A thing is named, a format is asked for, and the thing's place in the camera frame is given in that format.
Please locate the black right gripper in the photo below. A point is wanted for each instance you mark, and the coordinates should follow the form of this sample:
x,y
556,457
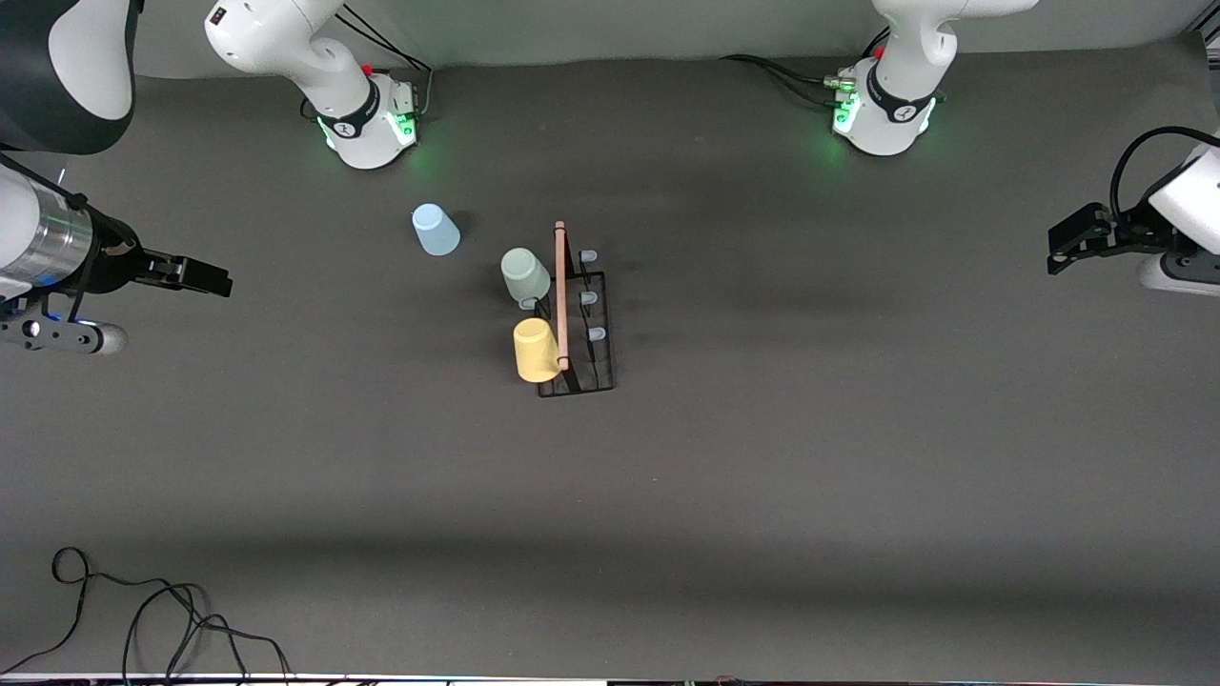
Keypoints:
x,y
116,259

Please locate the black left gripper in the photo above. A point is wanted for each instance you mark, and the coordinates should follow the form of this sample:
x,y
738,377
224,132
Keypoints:
x,y
1128,234

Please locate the pale green plastic cup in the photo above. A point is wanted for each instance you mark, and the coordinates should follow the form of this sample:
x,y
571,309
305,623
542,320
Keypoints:
x,y
524,276

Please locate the yellow plastic cup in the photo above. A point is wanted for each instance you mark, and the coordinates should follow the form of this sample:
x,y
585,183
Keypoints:
x,y
536,351

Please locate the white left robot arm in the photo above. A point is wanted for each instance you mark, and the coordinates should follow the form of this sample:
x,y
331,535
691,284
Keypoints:
x,y
896,114

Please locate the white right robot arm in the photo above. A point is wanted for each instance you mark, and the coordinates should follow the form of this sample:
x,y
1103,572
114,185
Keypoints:
x,y
276,38

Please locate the light blue plastic cup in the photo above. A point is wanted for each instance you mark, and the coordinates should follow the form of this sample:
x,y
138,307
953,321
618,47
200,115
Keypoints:
x,y
437,232

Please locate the dark grey table mat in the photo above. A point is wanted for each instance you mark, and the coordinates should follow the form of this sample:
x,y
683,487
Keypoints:
x,y
762,534

